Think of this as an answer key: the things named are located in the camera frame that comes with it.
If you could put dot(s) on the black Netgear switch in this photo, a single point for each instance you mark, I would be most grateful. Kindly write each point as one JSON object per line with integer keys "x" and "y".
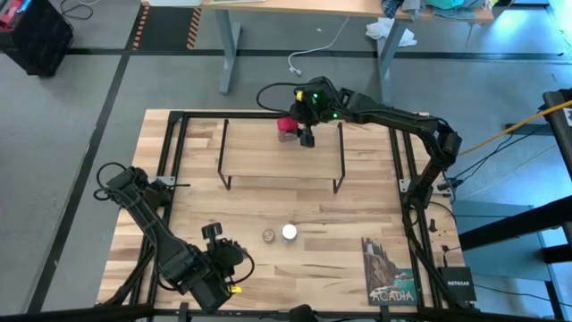
{"x": 456, "y": 284}

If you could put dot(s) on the white paper sheet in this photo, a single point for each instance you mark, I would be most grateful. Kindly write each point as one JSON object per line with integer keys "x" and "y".
{"x": 174, "y": 2}

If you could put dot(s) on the Acadia postcard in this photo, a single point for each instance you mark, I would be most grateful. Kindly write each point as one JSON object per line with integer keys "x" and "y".
{"x": 389, "y": 273}

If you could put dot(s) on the red patterned spice tin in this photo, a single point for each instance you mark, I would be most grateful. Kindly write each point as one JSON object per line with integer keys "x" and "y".
{"x": 287, "y": 123}

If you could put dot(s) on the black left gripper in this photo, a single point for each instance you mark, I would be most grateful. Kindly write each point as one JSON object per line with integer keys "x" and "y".
{"x": 225, "y": 257}

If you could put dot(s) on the black metal side stand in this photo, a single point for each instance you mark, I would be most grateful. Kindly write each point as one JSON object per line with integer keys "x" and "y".
{"x": 514, "y": 228}

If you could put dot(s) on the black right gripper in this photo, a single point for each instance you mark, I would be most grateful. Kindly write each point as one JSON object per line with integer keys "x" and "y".
{"x": 313, "y": 107}

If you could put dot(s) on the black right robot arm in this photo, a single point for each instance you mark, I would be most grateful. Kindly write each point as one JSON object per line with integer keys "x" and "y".
{"x": 402, "y": 118}

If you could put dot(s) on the wooden shelf black metal legs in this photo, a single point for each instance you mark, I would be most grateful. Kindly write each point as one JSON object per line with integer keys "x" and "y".
{"x": 268, "y": 156}

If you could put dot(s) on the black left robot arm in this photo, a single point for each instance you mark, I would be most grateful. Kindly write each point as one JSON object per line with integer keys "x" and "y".
{"x": 156, "y": 241}

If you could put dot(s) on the black plastic crate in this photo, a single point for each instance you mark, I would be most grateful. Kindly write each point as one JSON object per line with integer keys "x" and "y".
{"x": 40, "y": 40}

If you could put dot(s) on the blue grey cloth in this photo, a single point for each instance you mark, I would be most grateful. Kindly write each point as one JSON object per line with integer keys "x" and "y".
{"x": 451, "y": 14}

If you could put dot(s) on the small black clamp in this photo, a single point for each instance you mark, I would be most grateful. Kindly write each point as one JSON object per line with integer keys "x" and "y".
{"x": 432, "y": 225}

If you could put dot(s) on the red plastic object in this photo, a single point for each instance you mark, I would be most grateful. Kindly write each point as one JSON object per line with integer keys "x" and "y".
{"x": 9, "y": 13}

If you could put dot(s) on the bagel sesame seasoning jar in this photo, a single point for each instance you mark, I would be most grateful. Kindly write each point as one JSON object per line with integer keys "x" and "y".
{"x": 289, "y": 231}

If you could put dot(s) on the orange black hazard tape strip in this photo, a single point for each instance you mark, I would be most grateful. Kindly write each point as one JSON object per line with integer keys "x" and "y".
{"x": 141, "y": 27}
{"x": 194, "y": 29}

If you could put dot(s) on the teal cloth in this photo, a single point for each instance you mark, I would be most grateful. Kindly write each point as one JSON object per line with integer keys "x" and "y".
{"x": 447, "y": 3}

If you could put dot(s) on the black aluminium table frame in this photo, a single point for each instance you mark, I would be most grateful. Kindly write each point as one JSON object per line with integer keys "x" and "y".
{"x": 223, "y": 115}

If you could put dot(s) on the white crumpled cloth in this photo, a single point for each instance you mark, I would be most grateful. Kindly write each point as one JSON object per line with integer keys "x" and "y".
{"x": 380, "y": 29}

